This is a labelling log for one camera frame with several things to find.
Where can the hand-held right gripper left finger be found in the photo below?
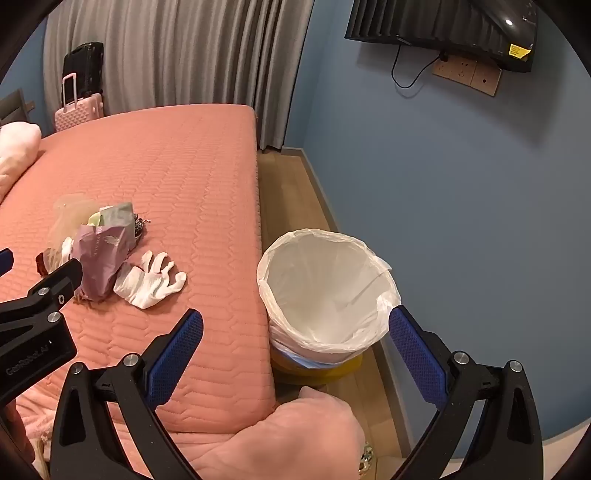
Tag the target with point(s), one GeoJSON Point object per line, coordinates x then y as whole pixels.
{"type": "Point", "coordinates": [178, 355]}

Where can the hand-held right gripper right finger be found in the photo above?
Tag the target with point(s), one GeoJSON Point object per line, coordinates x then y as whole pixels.
{"type": "Point", "coordinates": [415, 355]}

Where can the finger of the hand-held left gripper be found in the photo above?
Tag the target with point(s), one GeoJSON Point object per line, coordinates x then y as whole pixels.
{"type": "Point", "coordinates": [64, 277]}
{"type": "Point", "coordinates": [4, 262]}

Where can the dark red wrapper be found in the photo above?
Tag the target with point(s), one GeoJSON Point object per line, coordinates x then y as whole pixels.
{"type": "Point", "coordinates": [44, 265]}

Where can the white tissue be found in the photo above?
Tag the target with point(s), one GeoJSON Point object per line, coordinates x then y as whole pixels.
{"type": "Point", "coordinates": [67, 247]}

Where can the purple plastic bag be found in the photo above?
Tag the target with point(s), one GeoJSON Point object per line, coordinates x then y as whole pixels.
{"type": "Point", "coordinates": [99, 263]}

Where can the beige sheer stocking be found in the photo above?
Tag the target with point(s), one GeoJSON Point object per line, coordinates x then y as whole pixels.
{"type": "Point", "coordinates": [69, 221]}

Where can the yellow-green paper scrap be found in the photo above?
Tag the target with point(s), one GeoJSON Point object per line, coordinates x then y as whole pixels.
{"type": "Point", "coordinates": [96, 219]}

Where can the white cotton glove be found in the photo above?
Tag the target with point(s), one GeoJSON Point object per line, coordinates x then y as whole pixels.
{"type": "Point", "coordinates": [143, 293]}
{"type": "Point", "coordinates": [150, 263]}

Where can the yellow waste bin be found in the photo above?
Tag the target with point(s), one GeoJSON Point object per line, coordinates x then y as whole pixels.
{"type": "Point", "coordinates": [332, 373]}

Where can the black and white checkered scrunchie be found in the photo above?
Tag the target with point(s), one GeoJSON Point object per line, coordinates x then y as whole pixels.
{"type": "Point", "coordinates": [140, 226]}

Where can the white plastic bin liner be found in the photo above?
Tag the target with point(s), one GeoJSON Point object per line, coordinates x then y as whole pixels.
{"type": "Point", "coordinates": [323, 277]}

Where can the pink fluffy pillow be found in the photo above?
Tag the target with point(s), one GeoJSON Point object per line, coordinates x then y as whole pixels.
{"type": "Point", "coordinates": [16, 152]}

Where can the small gold patterned object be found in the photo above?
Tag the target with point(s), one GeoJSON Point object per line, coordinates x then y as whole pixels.
{"type": "Point", "coordinates": [367, 457]}

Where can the pink fleece blanket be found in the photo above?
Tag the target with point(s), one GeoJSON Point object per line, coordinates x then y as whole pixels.
{"type": "Point", "coordinates": [277, 443]}

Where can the pink quilted bed mattress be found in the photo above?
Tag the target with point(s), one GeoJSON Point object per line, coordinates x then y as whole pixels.
{"type": "Point", "coordinates": [184, 184]}

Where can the dark wooden chair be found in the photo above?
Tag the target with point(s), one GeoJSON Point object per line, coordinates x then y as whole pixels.
{"type": "Point", "coordinates": [11, 106]}

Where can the pink suitcase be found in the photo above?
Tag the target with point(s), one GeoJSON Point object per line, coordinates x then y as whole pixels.
{"type": "Point", "coordinates": [78, 115]}

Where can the black suitcase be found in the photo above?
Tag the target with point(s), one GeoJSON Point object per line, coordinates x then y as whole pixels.
{"type": "Point", "coordinates": [85, 64]}

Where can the grey pleated curtain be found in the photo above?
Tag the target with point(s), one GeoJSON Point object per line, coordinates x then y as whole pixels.
{"type": "Point", "coordinates": [184, 55]}

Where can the yellow sticker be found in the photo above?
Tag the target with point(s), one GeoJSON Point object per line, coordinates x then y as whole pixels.
{"type": "Point", "coordinates": [518, 50]}

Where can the beige wall socket panel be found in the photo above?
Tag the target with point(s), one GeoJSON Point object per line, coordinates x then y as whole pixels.
{"type": "Point", "coordinates": [466, 71]}

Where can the black wall television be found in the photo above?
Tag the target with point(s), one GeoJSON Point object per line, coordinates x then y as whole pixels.
{"type": "Point", "coordinates": [438, 23]}

